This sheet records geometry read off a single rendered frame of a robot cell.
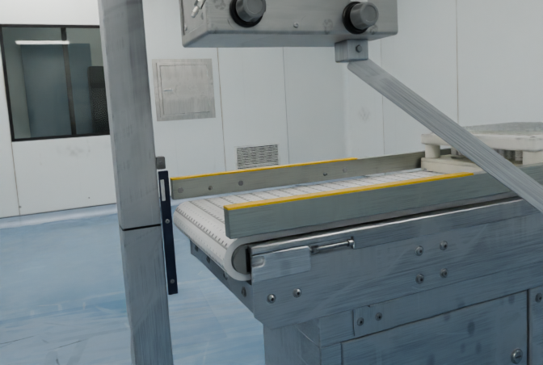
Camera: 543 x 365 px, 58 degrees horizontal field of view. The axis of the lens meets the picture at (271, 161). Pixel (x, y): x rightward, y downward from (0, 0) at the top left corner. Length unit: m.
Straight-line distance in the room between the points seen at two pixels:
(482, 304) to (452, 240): 0.17
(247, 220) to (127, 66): 0.35
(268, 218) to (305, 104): 5.77
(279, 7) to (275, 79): 5.62
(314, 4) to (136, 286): 0.51
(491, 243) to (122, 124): 0.56
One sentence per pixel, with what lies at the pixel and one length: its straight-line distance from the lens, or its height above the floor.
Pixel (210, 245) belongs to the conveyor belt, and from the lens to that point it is 0.59.
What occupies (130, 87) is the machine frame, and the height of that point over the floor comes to 1.09.
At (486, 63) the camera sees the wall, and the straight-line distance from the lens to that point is 4.86.
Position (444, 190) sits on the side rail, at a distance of 0.66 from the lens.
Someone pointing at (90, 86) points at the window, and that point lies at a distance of 5.57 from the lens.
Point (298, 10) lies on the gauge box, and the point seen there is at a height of 1.15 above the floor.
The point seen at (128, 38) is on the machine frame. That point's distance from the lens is 0.78.
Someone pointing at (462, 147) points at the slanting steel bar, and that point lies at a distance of 0.60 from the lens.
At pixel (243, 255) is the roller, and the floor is 0.90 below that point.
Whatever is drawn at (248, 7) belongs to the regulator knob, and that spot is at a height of 1.14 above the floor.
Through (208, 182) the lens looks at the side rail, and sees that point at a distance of 0.79.
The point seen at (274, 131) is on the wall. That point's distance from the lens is 6.10.
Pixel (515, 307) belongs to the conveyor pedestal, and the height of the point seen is 0.72.
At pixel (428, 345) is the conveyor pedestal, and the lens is 0.79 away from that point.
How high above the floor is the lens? 1.05
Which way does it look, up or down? 6 degrees down
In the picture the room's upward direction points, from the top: 3 degrees counter-clockwise
